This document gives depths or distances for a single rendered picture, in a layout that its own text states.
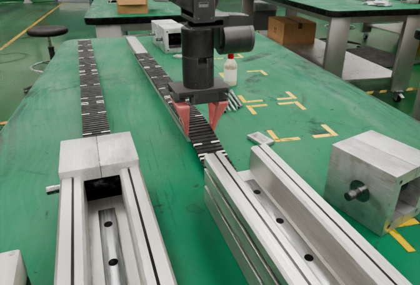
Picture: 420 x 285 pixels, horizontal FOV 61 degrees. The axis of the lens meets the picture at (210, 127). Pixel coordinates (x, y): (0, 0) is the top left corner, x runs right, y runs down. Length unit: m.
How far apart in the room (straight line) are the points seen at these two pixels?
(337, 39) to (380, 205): 2.46
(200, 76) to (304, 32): 3.70
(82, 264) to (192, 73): 0.38
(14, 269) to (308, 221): 0.31
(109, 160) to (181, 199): 0.14
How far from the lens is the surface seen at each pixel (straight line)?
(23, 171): 0.70
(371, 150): 0.54
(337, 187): 0.55
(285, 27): 4.19
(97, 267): 0.41
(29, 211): 0.59
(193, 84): 0.63
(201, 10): 0.59
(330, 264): 0.41
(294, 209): 0.45
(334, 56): 2.95
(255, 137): 0.72
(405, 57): 3.33
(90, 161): 0.49
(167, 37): 1.40
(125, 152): 0.50
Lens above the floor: 1.11
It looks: 26 degrees down
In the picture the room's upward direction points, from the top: straight up
